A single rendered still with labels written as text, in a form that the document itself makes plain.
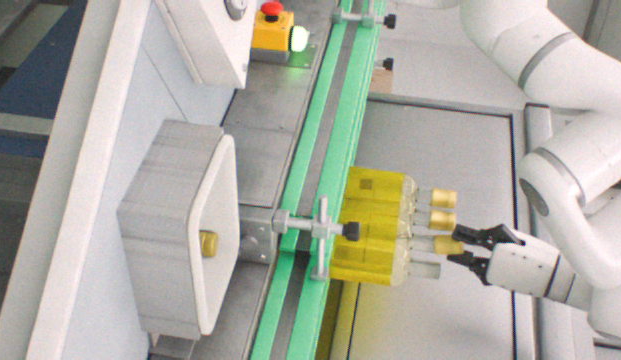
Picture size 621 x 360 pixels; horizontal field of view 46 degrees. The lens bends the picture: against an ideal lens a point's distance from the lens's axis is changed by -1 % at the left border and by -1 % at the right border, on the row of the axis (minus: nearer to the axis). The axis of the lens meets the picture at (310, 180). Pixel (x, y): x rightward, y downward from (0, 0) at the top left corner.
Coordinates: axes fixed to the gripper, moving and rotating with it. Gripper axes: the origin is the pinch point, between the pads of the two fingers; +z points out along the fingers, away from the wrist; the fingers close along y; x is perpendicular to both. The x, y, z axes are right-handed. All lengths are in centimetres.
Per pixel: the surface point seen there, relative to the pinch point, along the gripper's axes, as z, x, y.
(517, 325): -12.7, 2.0, -12.5
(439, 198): 6.8, -9.0, 0.1
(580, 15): 9, -596, -273
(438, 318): 0.2, 6.0, -13.2
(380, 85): 129, -362, -243
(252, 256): 27.3, 22.8, 7.1
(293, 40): 39.9, -17.5, 18.6
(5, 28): 97, -4, 13
